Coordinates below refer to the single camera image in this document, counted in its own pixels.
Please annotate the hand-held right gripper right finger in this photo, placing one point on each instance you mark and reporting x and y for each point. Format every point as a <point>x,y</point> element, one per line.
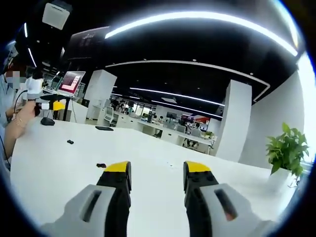
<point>209,197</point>

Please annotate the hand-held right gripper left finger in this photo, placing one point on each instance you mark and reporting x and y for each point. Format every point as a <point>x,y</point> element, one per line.
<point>98,205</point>

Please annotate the person's light blue shirt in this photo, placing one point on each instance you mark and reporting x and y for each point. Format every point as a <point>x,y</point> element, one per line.
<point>5,103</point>

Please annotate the green potted plant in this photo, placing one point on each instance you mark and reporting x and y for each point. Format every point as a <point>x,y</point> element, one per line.
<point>286,148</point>

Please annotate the black desk leg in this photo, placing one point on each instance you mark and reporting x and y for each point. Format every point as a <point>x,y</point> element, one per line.
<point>66,109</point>

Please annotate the small dark desk monitor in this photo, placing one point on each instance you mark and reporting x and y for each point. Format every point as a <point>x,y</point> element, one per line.
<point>171,115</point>

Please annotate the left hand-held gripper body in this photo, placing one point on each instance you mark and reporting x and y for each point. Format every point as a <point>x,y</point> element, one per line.
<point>33,86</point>

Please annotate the dark hanging display panel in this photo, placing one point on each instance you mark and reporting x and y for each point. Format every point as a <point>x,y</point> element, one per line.
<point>86,43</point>

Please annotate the person's left hand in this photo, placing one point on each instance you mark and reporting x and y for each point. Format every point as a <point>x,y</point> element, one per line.
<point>26,114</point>

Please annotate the black computer mouse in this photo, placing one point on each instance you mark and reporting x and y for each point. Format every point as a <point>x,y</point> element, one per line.
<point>47,121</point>

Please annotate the black plastic buckle part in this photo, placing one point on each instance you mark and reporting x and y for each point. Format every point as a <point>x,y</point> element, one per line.
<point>101,165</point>
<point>70,141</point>

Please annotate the flat black device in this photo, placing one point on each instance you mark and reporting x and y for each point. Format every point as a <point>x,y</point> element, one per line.
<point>104,128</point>

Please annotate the white office chair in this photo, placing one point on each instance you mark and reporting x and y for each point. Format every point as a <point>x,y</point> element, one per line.
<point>109,114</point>

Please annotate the monitor with pink screen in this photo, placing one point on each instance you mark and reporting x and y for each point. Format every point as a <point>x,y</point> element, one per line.
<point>71,81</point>

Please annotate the white ceiling-mounted box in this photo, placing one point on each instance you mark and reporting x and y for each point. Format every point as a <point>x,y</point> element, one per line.
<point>56,14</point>

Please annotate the row of white office desks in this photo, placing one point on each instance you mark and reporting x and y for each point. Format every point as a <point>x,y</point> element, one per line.
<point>170,133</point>

